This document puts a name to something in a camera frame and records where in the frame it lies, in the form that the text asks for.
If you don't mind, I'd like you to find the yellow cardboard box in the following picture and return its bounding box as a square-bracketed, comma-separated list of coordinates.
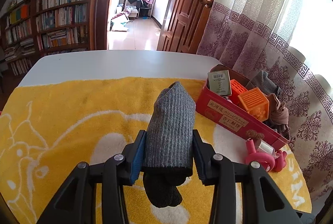
[208, 70, 231, 96]

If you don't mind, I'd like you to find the large orange cat cube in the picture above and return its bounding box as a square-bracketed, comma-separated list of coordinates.
[229, 79, 248, 106]

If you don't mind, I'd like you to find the red biscuit tin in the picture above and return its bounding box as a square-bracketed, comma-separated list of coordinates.
[196, 64, 290, 150]

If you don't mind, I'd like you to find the yellow white towel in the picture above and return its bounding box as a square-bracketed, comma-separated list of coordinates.
[1, 77, 312, 223]

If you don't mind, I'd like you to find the grey black sock roll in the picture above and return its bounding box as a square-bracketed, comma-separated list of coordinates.
[142, 81, 196, 208]

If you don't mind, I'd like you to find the beige pink cloth bundle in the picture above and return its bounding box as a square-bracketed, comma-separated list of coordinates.
[265, 94, 290, 139]

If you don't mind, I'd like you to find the purple patterned curtain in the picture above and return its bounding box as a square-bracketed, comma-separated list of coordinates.
[197, 0, 332, 200]

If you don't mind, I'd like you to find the orange ribbed cube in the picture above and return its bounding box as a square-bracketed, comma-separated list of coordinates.
[238, 88, 269, 122]

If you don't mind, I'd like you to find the wooden door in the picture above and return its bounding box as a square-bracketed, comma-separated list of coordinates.
[157, 0, 214, 54]

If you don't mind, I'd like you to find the large wooden bookshelf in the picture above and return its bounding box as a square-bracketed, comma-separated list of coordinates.
[1, 0, 97, 76]

